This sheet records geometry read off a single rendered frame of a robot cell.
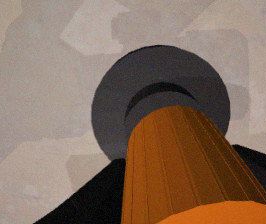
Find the orange cylindrical knob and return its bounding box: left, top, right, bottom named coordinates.
left=121, top=105, right=266, bottom=224

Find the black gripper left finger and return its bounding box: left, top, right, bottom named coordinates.
left=33, top=157, right=126, bottom=224

